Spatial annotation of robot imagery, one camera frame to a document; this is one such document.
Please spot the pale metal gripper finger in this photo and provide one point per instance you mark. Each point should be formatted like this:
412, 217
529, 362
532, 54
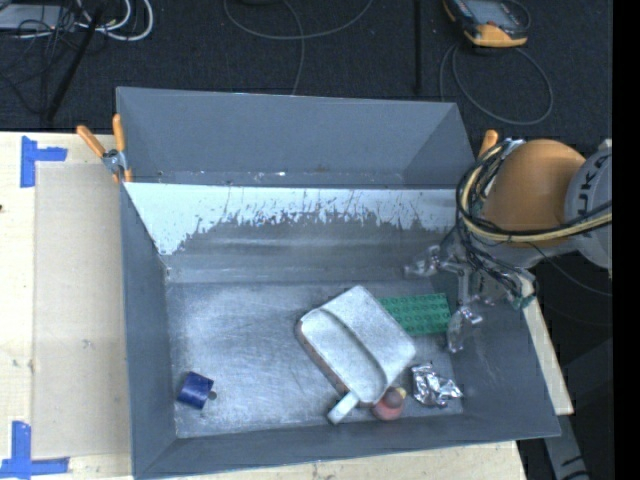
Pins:
425, 264
460, 328

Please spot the dark green flat block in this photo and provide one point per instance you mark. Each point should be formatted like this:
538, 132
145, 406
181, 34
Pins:
422, 313

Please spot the crumpled silver foil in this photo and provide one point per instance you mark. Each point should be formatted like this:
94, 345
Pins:
431, 385

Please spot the red-orange toy fruit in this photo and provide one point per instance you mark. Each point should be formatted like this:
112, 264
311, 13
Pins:
389, 408

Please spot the white cylinder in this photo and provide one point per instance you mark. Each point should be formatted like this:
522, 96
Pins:
342, 409

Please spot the grey metal bin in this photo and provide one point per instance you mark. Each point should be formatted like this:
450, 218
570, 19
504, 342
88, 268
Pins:
240, 338

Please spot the blue cup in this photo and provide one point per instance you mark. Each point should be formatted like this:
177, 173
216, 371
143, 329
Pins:
195, 389

